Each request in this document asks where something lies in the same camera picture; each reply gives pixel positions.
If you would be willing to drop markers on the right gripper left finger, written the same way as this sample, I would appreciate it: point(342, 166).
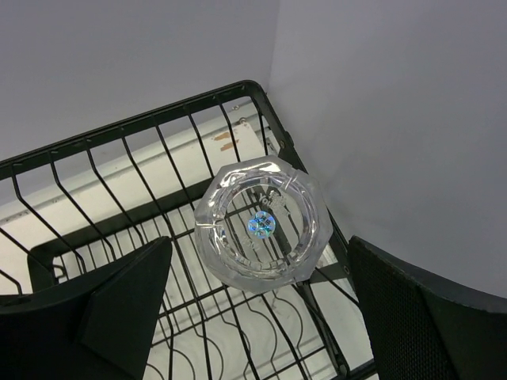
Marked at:
point(99, 325)

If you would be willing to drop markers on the clear glass rack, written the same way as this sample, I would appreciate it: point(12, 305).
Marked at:
point(261, 225)

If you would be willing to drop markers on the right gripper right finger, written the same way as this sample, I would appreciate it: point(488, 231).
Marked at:
point(423, 326)

